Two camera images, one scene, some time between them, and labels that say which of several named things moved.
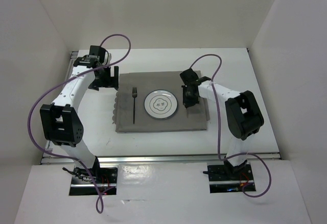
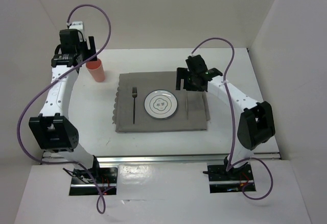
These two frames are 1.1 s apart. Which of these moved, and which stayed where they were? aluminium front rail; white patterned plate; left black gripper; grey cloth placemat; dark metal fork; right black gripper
Moved: left black gripper; right black gripper
Stayed: dark metal fork; grey cloth placemat; aluminium front rail; white patterned plate
